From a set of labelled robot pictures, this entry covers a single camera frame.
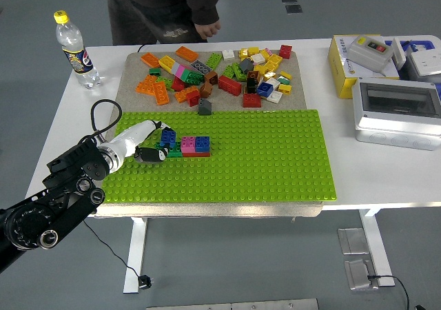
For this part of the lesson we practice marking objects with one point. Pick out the person's left hand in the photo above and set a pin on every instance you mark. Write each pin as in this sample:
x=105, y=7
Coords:
x=206, y=30

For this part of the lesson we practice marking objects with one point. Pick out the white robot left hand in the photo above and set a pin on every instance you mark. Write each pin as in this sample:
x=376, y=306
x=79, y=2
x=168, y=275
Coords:
x=134, y=139

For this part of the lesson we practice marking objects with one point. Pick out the blue square toy brick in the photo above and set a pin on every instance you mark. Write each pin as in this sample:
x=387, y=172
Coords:
x=264, y=89
x=168, y=137
x=202, y=144

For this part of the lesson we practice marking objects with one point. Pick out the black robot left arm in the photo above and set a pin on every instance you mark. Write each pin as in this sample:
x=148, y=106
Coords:
x=76, y=162

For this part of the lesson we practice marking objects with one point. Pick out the lime green toy brick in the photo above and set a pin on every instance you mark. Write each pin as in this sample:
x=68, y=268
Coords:
x=213, y=60
x=228, y=71
x=239, y=72
x=166, y=82

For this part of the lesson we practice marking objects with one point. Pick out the orange long toy brick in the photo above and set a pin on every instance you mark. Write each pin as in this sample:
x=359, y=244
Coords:
x=186, y=53
x=161, y=92
x=182, y=94
x=150, y=60
x=146, y=84

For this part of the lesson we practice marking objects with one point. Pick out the white square toy brick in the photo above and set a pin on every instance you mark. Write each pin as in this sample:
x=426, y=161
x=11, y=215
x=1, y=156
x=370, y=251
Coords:
x=274, y=96
x=228, y=54
x=257, y=58
x=273, y=82

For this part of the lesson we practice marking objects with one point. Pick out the dark grey flat brick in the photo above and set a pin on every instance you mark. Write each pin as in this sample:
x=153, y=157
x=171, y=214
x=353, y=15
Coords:
x=200, y=66

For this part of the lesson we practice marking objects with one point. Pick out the dark green long toy brick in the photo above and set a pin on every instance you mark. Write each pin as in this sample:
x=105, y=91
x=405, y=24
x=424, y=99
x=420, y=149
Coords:
x=176, y=150

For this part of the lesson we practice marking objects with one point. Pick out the brown toy brick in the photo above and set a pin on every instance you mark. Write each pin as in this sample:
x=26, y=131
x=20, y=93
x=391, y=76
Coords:
x=211, y=77
x=205, y=89

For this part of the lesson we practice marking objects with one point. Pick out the light grey toy brick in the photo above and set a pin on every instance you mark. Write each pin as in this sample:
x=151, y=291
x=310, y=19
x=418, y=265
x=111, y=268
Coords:
x=175, y=67

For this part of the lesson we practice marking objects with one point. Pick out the yellow long toy brick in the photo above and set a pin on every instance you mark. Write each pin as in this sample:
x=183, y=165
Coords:
x=167, y=63

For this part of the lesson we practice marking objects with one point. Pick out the dark grey toy brick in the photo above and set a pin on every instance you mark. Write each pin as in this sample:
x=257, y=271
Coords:
x=245, y=64

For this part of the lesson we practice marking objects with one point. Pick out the pink square toy brick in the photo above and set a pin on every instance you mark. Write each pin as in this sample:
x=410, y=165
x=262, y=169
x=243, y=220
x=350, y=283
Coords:
x=188, y=144

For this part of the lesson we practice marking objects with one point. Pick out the red long toy brick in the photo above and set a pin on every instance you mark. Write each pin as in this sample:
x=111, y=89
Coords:
x=229, y=85
x=196, y=154

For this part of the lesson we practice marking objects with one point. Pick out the small dark green brick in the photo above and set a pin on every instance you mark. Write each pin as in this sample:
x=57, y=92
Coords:
x=155, y=71

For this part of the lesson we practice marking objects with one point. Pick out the brown and black brick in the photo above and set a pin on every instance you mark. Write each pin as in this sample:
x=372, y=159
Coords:
x=252, y=79

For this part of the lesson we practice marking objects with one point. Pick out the red square toy brick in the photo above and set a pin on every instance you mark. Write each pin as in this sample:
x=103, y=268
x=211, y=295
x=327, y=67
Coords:
x=285, y=51
x=193, y=98
x=251, y=100

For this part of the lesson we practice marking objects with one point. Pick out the dark grey slope brick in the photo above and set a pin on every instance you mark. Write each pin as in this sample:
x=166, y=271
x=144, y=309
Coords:
x=205, y=107

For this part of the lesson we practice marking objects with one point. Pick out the green and white brick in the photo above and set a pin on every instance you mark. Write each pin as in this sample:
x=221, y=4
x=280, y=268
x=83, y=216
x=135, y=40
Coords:
x=283, y=80

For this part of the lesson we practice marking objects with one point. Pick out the green studded baseplate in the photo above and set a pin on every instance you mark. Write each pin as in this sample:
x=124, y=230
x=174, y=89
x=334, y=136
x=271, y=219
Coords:
x=258, y=158

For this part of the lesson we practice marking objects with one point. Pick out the person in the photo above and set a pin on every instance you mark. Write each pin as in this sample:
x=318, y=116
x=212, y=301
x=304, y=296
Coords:
x=155, y=0

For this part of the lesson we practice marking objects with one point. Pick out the white table leg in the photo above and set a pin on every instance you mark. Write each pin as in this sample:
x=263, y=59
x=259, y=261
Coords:
x=375, y=244
x=136, y=251

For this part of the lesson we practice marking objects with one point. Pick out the clear bottle with yellow cap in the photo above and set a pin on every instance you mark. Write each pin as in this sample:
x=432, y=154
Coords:
x=74, y=44

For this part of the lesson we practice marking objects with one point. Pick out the yellow cardboard box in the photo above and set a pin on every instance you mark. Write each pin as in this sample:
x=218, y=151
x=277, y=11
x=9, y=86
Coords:
x=341, y=79

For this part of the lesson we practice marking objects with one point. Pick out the long metal plate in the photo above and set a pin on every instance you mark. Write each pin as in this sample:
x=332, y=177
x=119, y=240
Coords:
x=232, y=304

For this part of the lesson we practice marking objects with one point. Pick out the white plastic plate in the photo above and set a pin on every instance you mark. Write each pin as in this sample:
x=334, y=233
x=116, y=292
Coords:
x=398, y=53

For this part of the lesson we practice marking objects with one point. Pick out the grey box with clear lid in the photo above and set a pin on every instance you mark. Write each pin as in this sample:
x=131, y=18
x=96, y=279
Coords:
x=392, y=131

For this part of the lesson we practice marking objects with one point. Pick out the blue plastic tray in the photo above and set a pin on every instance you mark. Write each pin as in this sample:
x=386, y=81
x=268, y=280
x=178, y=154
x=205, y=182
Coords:
x=422, y=44

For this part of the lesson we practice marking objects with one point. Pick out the metal floor plate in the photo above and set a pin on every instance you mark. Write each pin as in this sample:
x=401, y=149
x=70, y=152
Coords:
x=353, y=241
x=358, y=275

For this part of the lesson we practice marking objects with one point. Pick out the small black object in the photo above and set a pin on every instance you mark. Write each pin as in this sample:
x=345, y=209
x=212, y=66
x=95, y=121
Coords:
x=418, y=307

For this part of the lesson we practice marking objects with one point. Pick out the grey push-button switch box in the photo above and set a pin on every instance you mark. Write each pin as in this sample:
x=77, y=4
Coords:
x=365, y=55

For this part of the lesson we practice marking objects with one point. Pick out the white wall socket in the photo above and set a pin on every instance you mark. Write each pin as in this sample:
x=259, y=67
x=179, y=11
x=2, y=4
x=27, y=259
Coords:
x=425, y=62

